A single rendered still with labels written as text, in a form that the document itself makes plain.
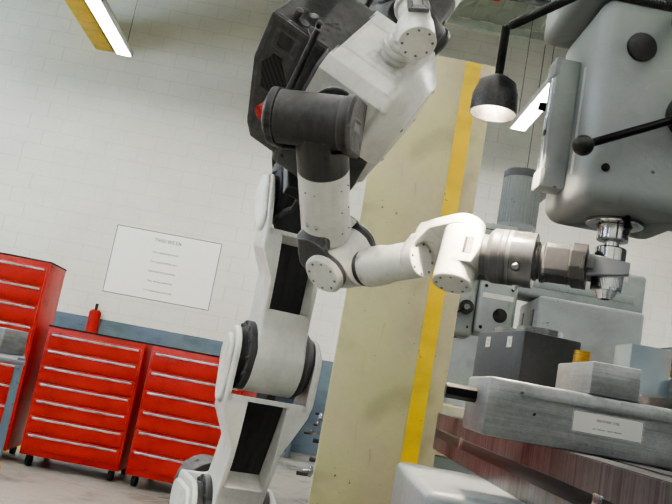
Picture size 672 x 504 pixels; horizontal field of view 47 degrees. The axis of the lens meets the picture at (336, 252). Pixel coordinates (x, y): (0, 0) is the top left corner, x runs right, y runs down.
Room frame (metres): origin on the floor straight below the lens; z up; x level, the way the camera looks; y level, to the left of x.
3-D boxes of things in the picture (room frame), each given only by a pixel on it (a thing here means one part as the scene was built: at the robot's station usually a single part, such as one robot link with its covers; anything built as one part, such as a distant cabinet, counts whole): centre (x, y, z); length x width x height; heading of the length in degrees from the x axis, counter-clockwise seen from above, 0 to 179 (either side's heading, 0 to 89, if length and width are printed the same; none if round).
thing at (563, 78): (1.17, -0.30, 1.44); 0.04 x 0.04 x 0.21; 1
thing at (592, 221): (1.17, -0.41, 1.31); 0.09 x 0.09 x 0.01
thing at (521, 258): (1.20, -0.33, 1.23); 0.13 x 0.12 x 0.10; 159
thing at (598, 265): (1.14, -0.40, 1.23); 0.06 x 0.02 x 0.03; 69
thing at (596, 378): (1.01, -0.36, 1.06); 0.15 x 0.06 x 0.04; 178
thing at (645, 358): (1.01, -0.42, 1.08); 0.06 x 0.05 x 0.06; 178
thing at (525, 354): (1.59, -0.42, 1.07); 0.22 x 0.12 x 0.20; 12
